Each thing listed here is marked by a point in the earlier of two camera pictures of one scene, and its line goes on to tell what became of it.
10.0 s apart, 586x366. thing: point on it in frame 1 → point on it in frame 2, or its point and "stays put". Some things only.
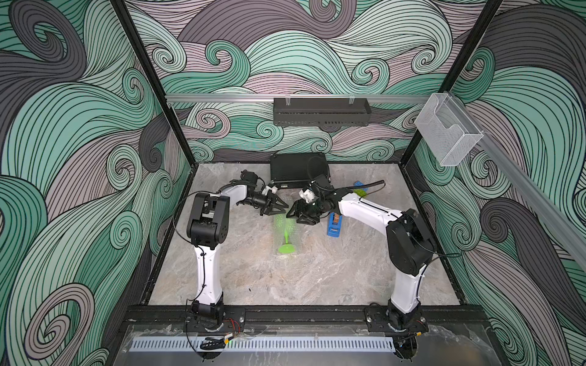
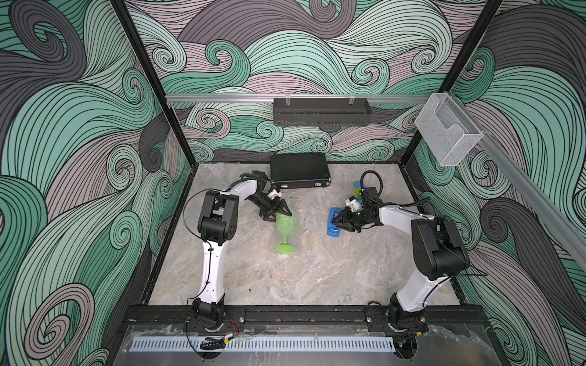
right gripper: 297,206 → 345,215
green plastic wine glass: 286,225 stays put
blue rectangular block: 334,224 stays put
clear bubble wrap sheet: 285,234 stays put
